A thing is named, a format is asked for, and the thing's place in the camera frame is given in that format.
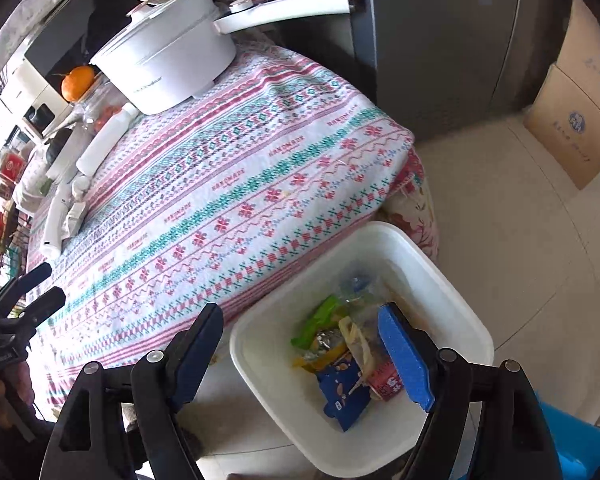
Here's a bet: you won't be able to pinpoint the white yogurt bottle with label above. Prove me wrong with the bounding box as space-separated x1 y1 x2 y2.
40 193 71 262

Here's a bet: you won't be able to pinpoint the yellow snack wrapper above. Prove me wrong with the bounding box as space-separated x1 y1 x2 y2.
291 344 348 373

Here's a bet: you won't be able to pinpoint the blue white milk carton box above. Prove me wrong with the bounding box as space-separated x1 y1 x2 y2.
316 352 372 432

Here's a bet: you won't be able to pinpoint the beige snack pouch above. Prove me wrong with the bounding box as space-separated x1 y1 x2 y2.
338 316 381 379

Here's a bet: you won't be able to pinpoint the green onion rings snack bag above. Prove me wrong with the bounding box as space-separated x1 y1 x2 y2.
290 295 349 350

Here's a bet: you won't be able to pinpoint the frosted white plastic bottle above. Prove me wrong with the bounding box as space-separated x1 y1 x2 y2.
76 103 140 178

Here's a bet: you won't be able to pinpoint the crushed clear water bottle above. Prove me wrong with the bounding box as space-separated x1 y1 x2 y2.
337 261 390 310

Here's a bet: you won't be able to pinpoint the white trash bin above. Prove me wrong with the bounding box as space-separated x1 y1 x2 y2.
230 222 494 478

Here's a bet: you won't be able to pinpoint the person's left hand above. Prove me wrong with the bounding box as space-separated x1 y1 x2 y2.
0 362 34 429

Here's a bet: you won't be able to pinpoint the blue plastic stool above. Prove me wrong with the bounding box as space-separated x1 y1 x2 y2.
540 402 600 480

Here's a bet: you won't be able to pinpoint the dark green squash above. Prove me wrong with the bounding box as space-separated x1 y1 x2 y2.
46 127 73 165

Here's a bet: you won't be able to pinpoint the patterned handmade tablecloth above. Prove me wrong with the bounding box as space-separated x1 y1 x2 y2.
28 41 439 417

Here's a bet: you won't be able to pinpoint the white air fryer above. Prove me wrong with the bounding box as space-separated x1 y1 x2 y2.
1 58 72 144

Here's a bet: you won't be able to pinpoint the glass teapot with tangerines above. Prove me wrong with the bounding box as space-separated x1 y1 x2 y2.
74 78 128 136

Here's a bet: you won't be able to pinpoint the large orange on teapot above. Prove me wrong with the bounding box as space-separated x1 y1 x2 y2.
60 65 95 103

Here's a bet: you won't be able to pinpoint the black microwave oven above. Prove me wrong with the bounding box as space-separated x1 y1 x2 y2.
26 0 138 90

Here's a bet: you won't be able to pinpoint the white electric cooking pot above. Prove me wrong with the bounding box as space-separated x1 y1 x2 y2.
90 0 353 115

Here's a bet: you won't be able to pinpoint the stacked cardboard boxes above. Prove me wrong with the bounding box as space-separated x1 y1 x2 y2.
524 0 600 190

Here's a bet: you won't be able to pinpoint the grey refrigerator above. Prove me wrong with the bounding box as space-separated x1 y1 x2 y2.
258 0 577 143

